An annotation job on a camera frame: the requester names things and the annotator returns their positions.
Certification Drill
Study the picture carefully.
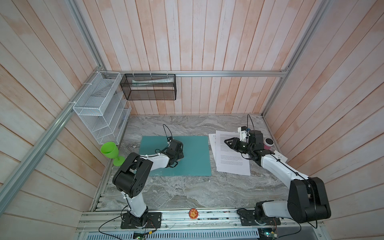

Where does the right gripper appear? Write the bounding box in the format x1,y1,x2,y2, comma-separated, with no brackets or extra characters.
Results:
224,137,253,155

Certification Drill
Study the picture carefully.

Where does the printed paper sheet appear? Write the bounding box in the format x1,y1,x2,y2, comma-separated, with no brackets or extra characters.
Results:
215,131,251,176

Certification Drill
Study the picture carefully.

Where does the green file folder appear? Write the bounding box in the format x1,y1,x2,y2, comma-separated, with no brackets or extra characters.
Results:
139,136,212,177

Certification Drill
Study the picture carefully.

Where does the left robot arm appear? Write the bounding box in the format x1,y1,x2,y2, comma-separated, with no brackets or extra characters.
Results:
113,139,184,218

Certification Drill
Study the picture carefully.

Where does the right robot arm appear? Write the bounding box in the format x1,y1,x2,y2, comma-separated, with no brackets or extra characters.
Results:
224,127,332,225

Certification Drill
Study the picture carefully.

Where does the printed paper stack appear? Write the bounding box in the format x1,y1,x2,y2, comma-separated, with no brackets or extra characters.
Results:
209,134,216,160

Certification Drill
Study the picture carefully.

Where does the pink cylindrical speaker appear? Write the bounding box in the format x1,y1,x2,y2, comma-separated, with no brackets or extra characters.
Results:
264,138,275,150

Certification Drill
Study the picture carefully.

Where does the white power socket cube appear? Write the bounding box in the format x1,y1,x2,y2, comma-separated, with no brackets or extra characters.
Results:
271,150,288,163

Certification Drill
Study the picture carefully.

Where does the green plastic goblet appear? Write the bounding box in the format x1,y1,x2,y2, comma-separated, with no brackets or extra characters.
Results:
101,142,125,167

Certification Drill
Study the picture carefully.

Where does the black mesh basket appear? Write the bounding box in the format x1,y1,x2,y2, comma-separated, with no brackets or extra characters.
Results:
120,73,177,101

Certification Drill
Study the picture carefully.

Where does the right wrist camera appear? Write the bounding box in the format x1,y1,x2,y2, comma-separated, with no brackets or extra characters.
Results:
238,126,249,142

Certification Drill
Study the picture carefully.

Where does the left camera cable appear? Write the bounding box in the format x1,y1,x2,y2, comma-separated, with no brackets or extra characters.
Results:
162,123,174,143

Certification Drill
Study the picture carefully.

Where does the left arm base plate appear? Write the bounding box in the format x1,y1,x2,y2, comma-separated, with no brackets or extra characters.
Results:
121,212,162,229

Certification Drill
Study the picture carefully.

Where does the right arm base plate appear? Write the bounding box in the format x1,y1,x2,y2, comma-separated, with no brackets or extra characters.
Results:
236,208,281,226

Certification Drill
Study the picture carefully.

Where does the white wire mesh shelf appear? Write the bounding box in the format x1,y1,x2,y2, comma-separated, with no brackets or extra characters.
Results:
73,72,132,145

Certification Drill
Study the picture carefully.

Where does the aluminium front rail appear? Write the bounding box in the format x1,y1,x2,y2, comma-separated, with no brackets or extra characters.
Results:
74,206,326,233

